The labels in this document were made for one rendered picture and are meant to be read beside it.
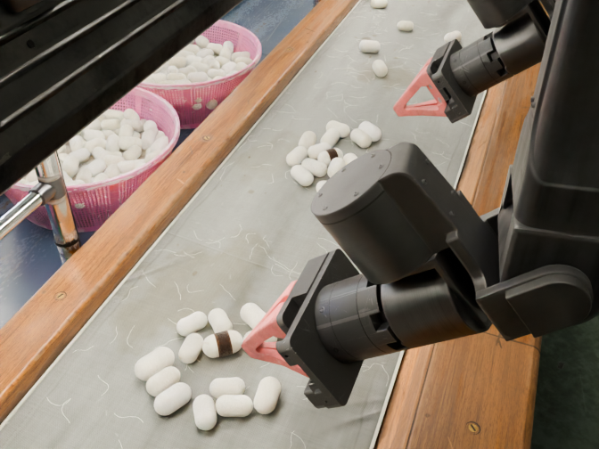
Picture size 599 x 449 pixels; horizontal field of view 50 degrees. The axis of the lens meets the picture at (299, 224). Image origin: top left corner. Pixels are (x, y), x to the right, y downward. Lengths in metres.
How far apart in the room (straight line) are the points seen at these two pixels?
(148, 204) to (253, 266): 0.15
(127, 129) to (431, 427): 0.60
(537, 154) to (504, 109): 0.66
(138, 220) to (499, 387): 0.41
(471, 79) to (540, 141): 0.46
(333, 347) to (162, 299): 0.28
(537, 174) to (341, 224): 0.11
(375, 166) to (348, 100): 0.65
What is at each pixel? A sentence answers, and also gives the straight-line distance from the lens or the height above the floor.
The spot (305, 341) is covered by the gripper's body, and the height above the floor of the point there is 0.89.
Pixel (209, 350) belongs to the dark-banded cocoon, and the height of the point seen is 0.76.
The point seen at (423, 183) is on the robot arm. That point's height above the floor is 1.02.
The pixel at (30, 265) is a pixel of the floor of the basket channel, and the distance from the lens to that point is 0.85.
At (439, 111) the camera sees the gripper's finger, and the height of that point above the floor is 0.83.
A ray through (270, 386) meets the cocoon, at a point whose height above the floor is 0.76.
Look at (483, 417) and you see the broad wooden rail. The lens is 0.57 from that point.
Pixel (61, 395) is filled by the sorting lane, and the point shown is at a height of 0.74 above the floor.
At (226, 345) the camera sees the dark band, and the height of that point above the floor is 0.76.
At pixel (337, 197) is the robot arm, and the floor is 1.00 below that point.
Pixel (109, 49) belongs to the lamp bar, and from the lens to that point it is 0.38.
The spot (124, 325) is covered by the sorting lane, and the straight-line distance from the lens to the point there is 0.66.
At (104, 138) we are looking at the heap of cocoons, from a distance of 0.95.
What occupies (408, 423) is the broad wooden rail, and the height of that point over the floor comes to 0.76.
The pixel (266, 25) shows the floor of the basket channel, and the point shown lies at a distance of 1.44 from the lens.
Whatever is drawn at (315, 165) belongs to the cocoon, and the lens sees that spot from 0.82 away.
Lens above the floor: 1.22
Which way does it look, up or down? 39 degrees down
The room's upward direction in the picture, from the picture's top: 2 degrees clockwise
